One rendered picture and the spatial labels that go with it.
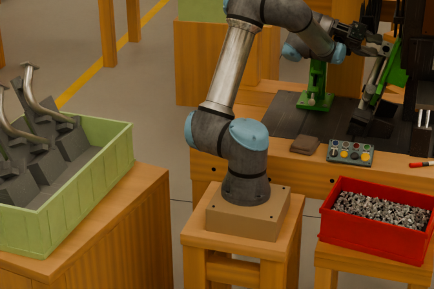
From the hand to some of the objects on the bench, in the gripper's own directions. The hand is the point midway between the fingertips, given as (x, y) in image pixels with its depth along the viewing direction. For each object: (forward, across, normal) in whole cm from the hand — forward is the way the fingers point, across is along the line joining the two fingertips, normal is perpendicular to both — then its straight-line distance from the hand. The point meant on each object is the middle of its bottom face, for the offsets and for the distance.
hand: (383, 50), depth 247 cm
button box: (+3, -44, +4) cm, 44 cm away
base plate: (+21, -18, +20) cm, 34 cm away
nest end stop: (+2, -26, +13) cm, 29 cm away
